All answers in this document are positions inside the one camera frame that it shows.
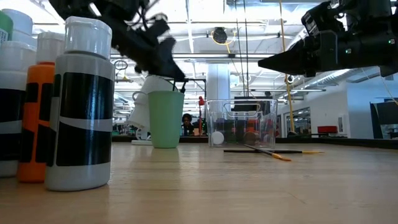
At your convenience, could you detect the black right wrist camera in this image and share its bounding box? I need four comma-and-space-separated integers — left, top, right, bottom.
300, 1, 336, 37

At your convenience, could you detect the green plastic cup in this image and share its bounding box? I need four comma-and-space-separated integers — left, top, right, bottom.
147, 90, 185, 149

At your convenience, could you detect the silver ventilation duct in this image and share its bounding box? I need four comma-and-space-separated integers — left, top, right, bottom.
304, 67, 374, 91

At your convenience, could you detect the black paintbrush orange tip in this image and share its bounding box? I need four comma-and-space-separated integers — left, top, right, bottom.
243, 144, 292, 162

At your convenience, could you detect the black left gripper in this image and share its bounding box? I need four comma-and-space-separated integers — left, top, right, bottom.
111, 12, 187, 82

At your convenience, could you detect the orange paint bottle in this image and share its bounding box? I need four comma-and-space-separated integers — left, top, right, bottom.
16, 30, 57, 184

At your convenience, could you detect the clear plastic bin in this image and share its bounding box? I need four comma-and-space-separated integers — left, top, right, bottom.
206, 98, 278, 149

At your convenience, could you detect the brown paint bottle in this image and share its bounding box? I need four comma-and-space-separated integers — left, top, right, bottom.
243, 131, 258, 146

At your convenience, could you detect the long black cable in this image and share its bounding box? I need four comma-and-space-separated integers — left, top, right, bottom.
234, 0, 250, 98

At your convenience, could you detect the red cushioned seat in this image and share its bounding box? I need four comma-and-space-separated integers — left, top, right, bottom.
317, 124, 339, 134

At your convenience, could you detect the grey paint bottle black label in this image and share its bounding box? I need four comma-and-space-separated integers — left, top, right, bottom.
44, 16, 116, 192

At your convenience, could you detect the black paintbrush yellow ferrule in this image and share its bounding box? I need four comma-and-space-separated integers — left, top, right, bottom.
223, 149, 325, 155

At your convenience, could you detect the red paint bottle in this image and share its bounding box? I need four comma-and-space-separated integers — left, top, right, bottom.
248, 118, 261, 134

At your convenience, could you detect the dark green paint bottle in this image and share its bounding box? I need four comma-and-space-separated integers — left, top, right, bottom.
226, 118, 238, 144

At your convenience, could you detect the large green paint bottle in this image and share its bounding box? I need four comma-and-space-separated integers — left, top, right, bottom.
0, 8, 16, 43

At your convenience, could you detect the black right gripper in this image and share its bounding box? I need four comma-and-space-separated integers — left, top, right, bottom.
257, 30, 393, 78

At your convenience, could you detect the long yellow cable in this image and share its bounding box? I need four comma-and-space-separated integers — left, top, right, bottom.
277, 0, 298, 134

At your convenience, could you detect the ceiling light bar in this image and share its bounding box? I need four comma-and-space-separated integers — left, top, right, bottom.
110, 52, 398, 60

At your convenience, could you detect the dark display panel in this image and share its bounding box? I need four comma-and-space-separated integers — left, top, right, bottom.
369, 101, 398, 140

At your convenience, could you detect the person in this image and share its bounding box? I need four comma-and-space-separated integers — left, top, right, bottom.
180, 112, 200, 137

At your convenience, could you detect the violet blue paint bottle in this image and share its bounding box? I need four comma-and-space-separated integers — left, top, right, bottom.
238, 118, 249, 138

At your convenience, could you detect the large white bottle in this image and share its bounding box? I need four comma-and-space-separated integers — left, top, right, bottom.
2, 8, 38, 47

